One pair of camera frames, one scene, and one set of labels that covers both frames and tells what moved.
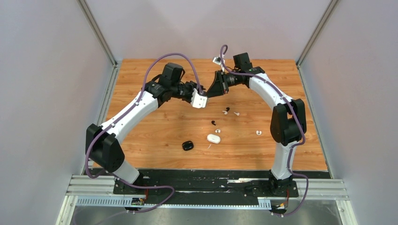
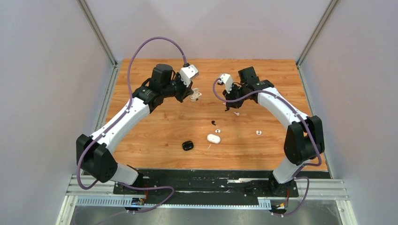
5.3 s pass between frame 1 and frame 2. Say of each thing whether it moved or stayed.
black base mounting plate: stayed
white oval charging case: stayed
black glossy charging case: stayed
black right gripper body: moved
